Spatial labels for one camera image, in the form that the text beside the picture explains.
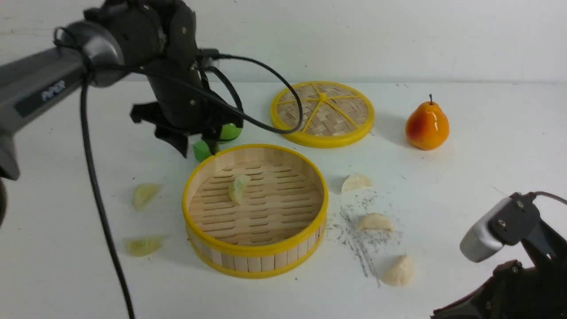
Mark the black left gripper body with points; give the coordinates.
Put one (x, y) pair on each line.
(184, 102)

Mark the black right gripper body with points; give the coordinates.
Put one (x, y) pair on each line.
(516, 292)

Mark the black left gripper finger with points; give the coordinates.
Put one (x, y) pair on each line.
(177, 140)
(211, 138)

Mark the green dumpling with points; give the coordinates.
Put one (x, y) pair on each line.
(143, 246)
(236, 189)
(143, 194)

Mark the white dumpling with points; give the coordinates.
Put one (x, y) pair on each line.
(354, 182)
(375, 221)
(401, 273)

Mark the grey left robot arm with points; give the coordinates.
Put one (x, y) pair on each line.
(120, 37)

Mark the woven bamboo steamer lid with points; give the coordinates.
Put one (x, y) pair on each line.
(334, 115)

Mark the bamboo steamer tray yellow rim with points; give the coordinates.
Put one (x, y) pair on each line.
(280, 223)

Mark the green foam cube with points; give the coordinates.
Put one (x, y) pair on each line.
(201, 150)

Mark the green toy watermelon ball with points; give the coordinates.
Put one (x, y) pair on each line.
(229, 132)

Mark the orange toy pear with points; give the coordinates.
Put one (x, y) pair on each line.
(428, 127)

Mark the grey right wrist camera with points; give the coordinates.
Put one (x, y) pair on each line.
(507, 223)

